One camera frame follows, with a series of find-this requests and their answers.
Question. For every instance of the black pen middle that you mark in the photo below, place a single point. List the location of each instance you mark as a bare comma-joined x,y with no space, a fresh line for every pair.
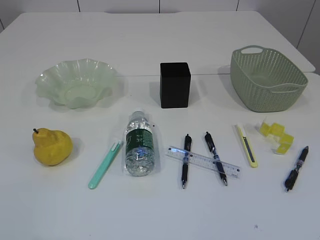
211,146

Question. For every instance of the green woven plastic basket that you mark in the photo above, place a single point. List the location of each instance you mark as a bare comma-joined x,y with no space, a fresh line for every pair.
265,79

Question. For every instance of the black pen left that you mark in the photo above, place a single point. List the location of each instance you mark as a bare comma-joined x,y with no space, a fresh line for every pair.
185,162

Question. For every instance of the yellow waste paper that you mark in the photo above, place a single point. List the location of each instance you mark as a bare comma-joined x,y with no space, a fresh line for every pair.
277,135

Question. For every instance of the yellow utility knife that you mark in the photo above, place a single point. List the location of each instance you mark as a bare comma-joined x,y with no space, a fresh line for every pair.
247,146

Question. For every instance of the black square pen holder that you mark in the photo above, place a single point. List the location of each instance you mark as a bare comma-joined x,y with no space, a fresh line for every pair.
175,81

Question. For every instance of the clear plastic ruler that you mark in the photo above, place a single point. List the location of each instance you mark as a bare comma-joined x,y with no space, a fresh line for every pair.
211,164

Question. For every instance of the green wavy glass plate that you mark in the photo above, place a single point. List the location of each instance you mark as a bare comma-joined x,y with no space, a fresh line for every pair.
76,83

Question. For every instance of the clear plastic water bottle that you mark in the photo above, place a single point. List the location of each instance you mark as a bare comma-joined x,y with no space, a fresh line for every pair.
139,145

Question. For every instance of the black pen right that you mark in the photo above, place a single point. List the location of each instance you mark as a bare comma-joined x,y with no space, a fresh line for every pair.
293,175

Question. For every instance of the yellow pear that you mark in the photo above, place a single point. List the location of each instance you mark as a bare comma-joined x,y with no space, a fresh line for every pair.
51,147

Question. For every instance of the black pen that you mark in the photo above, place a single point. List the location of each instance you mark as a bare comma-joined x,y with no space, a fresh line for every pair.
293,175
185,162
211,146

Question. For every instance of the mint green utility knife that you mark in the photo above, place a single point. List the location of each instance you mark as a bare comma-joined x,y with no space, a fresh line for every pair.
105,164

